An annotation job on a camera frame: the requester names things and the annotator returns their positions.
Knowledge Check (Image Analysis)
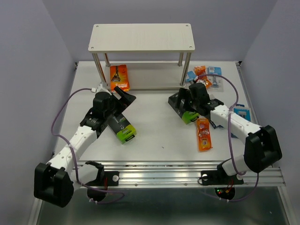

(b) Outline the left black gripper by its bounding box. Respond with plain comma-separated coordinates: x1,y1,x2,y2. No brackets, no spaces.
104,86,135,119

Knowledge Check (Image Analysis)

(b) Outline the black green razor box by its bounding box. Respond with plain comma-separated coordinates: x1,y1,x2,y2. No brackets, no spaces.
108,114,137,144
168,93,200,124

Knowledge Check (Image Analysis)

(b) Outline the orange razor bag top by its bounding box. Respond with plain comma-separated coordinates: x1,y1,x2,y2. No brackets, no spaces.
194,66,212,88

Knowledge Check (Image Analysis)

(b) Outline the orange razor bag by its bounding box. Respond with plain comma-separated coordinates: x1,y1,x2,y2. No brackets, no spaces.
196,118,212,152
194,66,212,88

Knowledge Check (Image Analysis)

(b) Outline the orange razor bag bottom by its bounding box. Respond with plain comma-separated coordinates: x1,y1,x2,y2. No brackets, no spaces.
196,118,212,152

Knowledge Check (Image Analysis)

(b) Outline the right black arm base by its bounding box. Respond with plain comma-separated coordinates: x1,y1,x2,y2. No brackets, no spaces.
198,159,244,186

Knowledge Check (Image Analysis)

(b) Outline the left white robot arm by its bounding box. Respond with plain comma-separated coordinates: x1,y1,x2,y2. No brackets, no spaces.
34,85,136,208

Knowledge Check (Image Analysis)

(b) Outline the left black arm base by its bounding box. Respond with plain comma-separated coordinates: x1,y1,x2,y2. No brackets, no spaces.
79,161,120,187

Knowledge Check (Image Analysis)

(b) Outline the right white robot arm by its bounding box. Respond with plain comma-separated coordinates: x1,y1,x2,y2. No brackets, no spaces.
176,83,282,183

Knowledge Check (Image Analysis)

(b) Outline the white two-tier shelf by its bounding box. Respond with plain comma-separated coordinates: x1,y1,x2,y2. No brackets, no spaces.
88,23,195,90

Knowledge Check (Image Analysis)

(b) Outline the blue blister razor pack left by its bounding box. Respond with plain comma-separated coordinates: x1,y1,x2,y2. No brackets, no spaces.
185,71,196,83

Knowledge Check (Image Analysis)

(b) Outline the blue blister razor pack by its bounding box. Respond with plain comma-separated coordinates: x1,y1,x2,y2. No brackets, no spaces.
207,67,224,92
185,71,196,83

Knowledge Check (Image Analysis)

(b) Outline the blue blister razor pack right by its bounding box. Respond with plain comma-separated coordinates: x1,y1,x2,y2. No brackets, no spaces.
207,67,224,92

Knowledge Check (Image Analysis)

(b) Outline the blue razor pack middle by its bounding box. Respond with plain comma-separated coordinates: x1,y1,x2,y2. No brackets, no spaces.
209,94,223,129

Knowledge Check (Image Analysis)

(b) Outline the blue razor pack far right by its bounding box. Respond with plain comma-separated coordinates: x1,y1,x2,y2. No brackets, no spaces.
232,104,252,122

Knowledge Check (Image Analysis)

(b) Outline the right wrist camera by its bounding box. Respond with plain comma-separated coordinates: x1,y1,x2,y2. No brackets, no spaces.
193,78,206,85

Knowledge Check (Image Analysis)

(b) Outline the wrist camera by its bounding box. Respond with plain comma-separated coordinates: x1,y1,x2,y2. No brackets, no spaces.
91,82,112,95
193,78,206,85

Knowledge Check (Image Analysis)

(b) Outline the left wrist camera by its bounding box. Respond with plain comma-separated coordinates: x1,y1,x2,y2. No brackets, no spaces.
91,82,112,95

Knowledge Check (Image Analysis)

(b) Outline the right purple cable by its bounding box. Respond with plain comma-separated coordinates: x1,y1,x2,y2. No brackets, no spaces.
198,74,260,203

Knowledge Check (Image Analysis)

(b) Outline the purple cable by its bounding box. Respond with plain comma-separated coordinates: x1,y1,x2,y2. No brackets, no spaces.
51,88,126,204
198,74,260,203

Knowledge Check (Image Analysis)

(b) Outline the aluminium rail frame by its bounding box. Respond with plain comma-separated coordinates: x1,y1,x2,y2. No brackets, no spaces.
38,61,287,188

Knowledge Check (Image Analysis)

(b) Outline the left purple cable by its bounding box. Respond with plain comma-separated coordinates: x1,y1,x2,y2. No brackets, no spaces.
51,88,126,204

